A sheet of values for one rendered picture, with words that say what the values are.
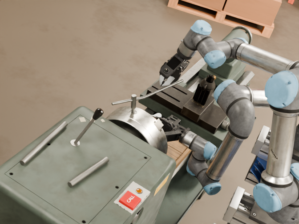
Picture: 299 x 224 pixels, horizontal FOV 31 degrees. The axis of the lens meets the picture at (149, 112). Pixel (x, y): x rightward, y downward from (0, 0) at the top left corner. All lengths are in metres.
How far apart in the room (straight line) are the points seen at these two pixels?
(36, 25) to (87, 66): 0.69
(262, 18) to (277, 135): 4.05
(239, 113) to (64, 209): 0.84
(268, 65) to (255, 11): 3.82
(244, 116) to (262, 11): 3.69
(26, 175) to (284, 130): 0.91
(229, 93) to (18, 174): 0.94
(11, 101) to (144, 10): 2.10
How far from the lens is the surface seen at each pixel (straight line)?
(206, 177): 2.50
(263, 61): 2.13
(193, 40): 2.20
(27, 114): 4.12
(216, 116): 2.95
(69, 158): 2.05
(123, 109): 2.40
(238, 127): 2.30
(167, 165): 2.14
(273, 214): 2.26
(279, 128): 1.96
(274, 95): 1.91
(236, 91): 2.35
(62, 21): 5.24
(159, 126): 2.37
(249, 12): 5.92
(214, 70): 3.37
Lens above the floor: 2.70
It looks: 38 degrees down
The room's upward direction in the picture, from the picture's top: 18 degrees clockwise
